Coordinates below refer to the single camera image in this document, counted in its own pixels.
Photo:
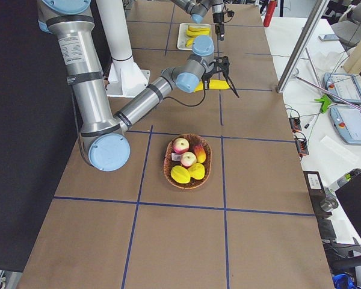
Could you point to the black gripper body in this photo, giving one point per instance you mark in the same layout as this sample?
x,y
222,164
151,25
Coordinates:
x,y
217,18
207,76

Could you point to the yellow banana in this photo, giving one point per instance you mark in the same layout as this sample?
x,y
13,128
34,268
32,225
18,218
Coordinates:
x,y
198,28
215,85
190,33
190,42

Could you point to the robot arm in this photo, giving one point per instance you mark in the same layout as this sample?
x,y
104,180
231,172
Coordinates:
x,y
197,11
101,137

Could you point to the brown wicker basket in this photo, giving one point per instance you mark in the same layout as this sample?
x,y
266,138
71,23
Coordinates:
x,y
172,159

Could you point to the white bear tray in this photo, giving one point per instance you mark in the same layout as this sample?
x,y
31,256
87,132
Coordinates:
x,y
182,37

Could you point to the red fire extinguisher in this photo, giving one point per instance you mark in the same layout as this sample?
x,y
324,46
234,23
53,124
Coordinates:
x,y
271,5

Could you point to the red yellow mango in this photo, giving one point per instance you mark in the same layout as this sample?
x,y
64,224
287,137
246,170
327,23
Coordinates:
x,y
200,153

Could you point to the pale red apple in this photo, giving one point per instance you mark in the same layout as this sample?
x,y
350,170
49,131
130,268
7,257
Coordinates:
x,y
180,145

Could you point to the yellow lemon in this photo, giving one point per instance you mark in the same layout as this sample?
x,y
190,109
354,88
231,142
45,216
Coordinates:
x,y
197,171

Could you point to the yellow starfruit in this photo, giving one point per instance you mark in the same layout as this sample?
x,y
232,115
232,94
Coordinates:
x,y
180,174

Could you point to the long reacher grabber tool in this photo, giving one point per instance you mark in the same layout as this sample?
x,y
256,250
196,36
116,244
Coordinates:
x,y
333,97

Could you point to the teach pendant far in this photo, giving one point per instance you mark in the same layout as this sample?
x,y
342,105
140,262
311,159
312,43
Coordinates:
x,y
343,85

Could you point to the teach pendant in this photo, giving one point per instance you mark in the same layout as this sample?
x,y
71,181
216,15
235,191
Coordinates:
x,y
343,85
347,122

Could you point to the teach pendant near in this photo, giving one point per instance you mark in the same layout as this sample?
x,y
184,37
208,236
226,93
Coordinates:
x,y
347,122

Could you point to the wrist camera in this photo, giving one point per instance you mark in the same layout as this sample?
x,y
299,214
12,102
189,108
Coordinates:
x,y
221,65
230,13

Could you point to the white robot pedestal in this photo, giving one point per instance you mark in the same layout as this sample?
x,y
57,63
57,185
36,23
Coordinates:
x,y
125,78

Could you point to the aluminium frame post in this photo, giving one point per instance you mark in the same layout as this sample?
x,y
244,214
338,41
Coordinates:
x,y
306,34

